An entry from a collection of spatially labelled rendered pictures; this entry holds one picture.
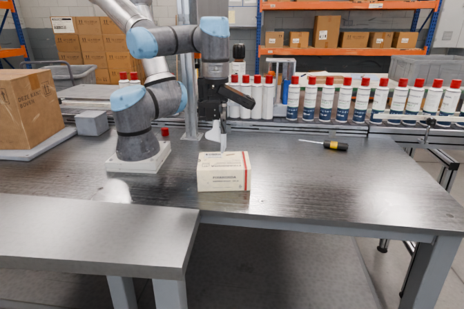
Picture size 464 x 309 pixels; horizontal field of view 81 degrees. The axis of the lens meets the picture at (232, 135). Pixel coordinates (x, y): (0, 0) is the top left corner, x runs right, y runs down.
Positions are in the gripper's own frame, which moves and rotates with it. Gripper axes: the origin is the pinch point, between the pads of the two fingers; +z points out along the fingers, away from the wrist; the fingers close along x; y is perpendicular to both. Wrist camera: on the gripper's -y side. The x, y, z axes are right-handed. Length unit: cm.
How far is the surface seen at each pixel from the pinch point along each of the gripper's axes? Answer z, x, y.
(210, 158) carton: 5.9, -1.6, 4.3
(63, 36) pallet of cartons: -14, -368, 234
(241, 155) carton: 5.9, -3.1, -5.5
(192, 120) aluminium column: 5.0, -35.7, 13.2
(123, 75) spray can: -11, -57, 47
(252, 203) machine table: 13.4, 12.1, -7.6
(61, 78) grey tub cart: 20, -215, 164
